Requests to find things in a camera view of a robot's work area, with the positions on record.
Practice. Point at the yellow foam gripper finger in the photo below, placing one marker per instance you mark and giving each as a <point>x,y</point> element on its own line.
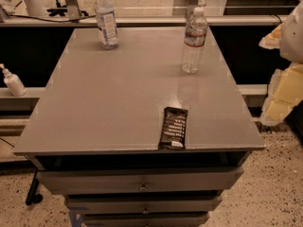
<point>284,93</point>
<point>272,40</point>

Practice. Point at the black rxbar chocolate wrapper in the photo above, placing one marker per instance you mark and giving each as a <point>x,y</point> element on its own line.
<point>173,129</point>

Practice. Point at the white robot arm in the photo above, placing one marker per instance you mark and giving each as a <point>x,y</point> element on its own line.
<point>291,39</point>

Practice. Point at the clear plastic water bottle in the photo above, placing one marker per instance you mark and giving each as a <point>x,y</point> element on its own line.
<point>194,40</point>

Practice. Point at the blue label plastic bottle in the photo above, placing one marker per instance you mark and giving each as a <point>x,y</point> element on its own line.
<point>105,15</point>

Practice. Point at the white pump dispenser bottle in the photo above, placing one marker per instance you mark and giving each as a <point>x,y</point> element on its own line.
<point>13,82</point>

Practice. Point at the grey top drawer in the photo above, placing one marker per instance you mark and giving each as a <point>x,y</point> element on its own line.
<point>140,180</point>

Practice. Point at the grey drawer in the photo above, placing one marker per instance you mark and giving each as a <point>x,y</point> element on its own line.
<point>140,180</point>
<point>194,219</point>
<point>165,202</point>

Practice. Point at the grey bottom drawer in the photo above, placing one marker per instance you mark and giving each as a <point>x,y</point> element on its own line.
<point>194,219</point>

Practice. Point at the grey middle drawer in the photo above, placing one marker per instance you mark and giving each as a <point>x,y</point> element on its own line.
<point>165,202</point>

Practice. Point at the black caster leg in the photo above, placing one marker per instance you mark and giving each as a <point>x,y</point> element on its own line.
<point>32,196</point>

